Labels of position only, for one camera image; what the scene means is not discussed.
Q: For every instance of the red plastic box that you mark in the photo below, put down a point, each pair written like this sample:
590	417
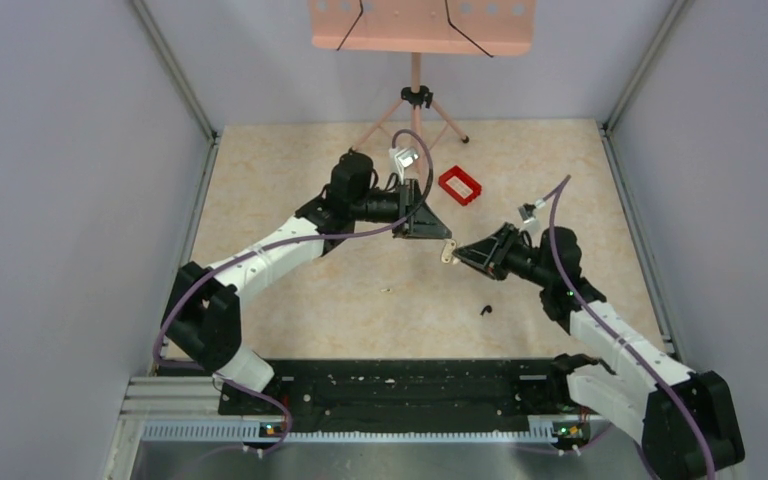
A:
460	185

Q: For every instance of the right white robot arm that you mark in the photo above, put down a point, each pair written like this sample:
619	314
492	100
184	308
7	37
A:
683	421

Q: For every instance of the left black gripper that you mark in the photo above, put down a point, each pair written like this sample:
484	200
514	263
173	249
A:
421	221

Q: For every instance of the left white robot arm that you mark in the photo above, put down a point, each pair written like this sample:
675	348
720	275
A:
203	314

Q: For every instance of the beige earbud charging case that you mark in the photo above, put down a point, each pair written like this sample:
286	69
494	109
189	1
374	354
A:
447	252

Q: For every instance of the pink music stand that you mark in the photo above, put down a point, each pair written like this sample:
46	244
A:
488	28

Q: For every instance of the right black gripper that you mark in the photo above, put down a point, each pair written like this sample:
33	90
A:
490	254

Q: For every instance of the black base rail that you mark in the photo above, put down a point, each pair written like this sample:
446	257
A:
433	396

